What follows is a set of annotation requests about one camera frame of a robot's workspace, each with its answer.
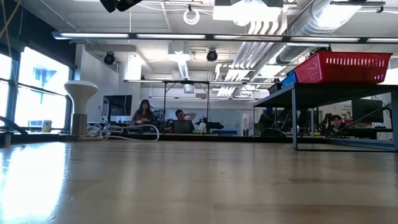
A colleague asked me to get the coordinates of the red plastic basket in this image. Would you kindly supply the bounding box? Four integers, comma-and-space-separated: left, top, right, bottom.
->
294, 51, 394, 85

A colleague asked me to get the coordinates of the black mesh desk riser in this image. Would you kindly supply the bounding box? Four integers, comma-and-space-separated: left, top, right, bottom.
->
253, 82, 398, 152

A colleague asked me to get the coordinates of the overhead light bar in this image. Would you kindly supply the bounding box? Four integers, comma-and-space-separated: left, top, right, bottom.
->
51, 30, 398, 44

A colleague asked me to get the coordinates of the white mushroom table lamp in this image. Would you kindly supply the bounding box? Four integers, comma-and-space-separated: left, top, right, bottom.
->
63, 80, 99, 136

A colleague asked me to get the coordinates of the black background rack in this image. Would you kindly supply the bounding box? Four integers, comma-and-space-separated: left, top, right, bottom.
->
124, 79, 290, 122

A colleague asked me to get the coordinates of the black computer monitor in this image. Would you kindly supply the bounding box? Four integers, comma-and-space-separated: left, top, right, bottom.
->
101, 95, 133, 123
352, 98, 385, 124

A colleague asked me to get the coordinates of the person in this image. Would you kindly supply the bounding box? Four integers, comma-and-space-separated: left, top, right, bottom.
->
132, 99, 155, 126
174, 108, 198, 123
328, 114, 348, 134

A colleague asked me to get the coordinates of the black laptop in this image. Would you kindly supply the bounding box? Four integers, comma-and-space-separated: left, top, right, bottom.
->
173, 119, 195, 134

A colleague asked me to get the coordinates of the white coiled cable loop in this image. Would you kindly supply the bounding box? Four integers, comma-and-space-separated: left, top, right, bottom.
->
182, 8, 201, 26

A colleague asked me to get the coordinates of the white lamp cable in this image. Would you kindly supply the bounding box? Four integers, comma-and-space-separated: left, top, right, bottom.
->
85, 123, 161, 143

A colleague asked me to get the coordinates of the black aluminium table frame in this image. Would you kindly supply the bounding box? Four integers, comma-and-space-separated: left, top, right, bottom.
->
0, 132, 398, 150

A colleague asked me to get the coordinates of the silver ceiling duct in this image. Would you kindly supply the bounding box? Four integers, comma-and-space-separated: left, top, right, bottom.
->
257, 0, 363, 65

